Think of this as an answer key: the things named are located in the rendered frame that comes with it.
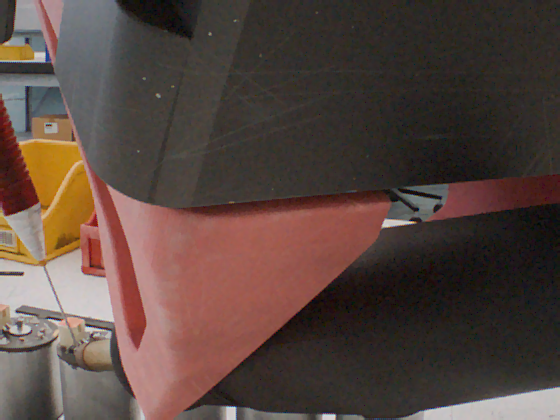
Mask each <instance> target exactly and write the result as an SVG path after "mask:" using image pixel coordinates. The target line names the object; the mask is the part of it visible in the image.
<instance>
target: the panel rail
mask: <svg viewBox="0 0 560 420"><path fill-rule="evenodd" d="M15 313H17V314H22V315H28V316H34V317H38V318H44V319H47V320H48V319H51V320H57V321H62V320H63V319H64V318H63V315H62V313H61V312H59V311H55V310H50V309H44V308H38V307H32V306H26V305H22V306H20V307H18V308H16V309H15ZM65 314H66V313H65ZM66 317H74V318H77V319H83V320H84V322H85V326H86V327H92V328H97V329H103V330H105V331H109V332H112V327H113V325H114V322H109V321H104V320H101V319H96V318H90V317H84V316H78V315H72V314H66Z"/></svg>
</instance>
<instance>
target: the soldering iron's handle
mask: <svg viewBox="0 0 560 420"><path fill-rule="evenodd" d="M109 343H110V356H111V362H112V366H113V369H114V372H115V374H116V376H117V378H118V380H119V382H120V383H121V384H122V385H123V387H124V388H125V389H126V390H127V392H128V393H129V394H130V395H131V396H132V397H134V398H135V399H136V400H137V398H136V396H135V394H134V391H133V389H132V387H131V384H130V382H129V380H128V377H127V375H126V372H125V370H124V367H123V364H122V359H121V354H120V352H119V347H118V341H117V336H116V329H115V324H114V325H113V327H112V333H111V337H110V342H109ZM555 388H560V202H558V203H551V204H545V205H539V206H536V205H533V206H526V207H521V208H514V209H508V210H501V211H495V212H489V213H482V214H476V215H469V216H463V217H450V218H443V219H436V220H429V221H423V222H416V223H409V224H402V225H395V226H388V227H381V230H380V232H379V234H378V237H377V238H376V240H375V242H374V243H373V244H372V245H371V246H370V247H369V248H368V249H366V250H365V251H364V252H363V253H362V254H361V255H360V256H359V257H358V258H357V259H356V260H353V261H352V262H351V263H350V264H349V266H348V267H347V268H346V269H345V270H344V271H342V272H341V273H340V274H339V275H338V276H337V277H336V278H335V279H334V280H333V281H332V282H331V283H329V284H328V285H327V286H326V287H325V288H324V289H323V290H322V291H321V292H320V293H319V294H317V295H315V296H314V297H313V298H312V299H311V301H310V302H309V303H308V304H307V305H305V306H304V307H303V308H302V309H301V310H300V311H299V312H298V313H297V314H296V315H294V316H292V317H291V318H290V319H289V320H288V321H287V322H286V323H285V324H284V325H283V326H282V327H280V328H279V329H278V330H277V331H276V332H275V333H274V334H273V335H272V336H271V337H270V338H268V339H267V340H266V341H264V342H263V343H262V344H261V345H260V346H259V347H258V348H257V349H256V350H255V351H253V352H252V353H251V354H250V355H249V356H248V357H247V358H246V359H243V360H242V361H241V363H240V364H239V365H238V366H236V367H235V368H234V369H232V370H231V371H230V372H229V373H228V374H227V375H226V376H225V377H224V378H223V379H222V380H221V379H220V380H219V381H218V383H217V384H216V385H214V386H213V387H212V388H211V389H210V390H209V391H207V392H206V393H205V394H204V395H203V396H201V397H200V399H198V400H197V401H195V402H194V403H192V405H191V406H189V407H187V408H186V409H185V411H190V410H193V409H195V408H199V407H201V406H203V405H215V406H221V407H238V408H250V409H253V410H255V411H263V412H272V413H295V414H319V415H334V414H343V415H399V414H409V413H416V412H421V411H424V410H430V409H437V408H444V407H451V406H457V405H459V404H465V403H473V402H480V401H487V400H490V399H494V398H501V397H508V396H514V395H521V394H525V393H528V392H535V391H541V390H548V389H555Z"/></svg>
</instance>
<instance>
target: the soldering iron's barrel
mask: <svg viewBox="0 0 560 420"><path fill-rule="evenodd" d="M109 342H110V339H108V340H105V339H104V340H94V341H89V342H87V343H84V344H82V345H80V346H79V348H78V349H77V351H76V361H77V364H78V365H79V367H80V368H82V369H84V370H87V371H90V372H94V373H99V372H103V371H107V372H109V371H114V369H113V366H112V362H111V356H110V343H109Z"/></svg>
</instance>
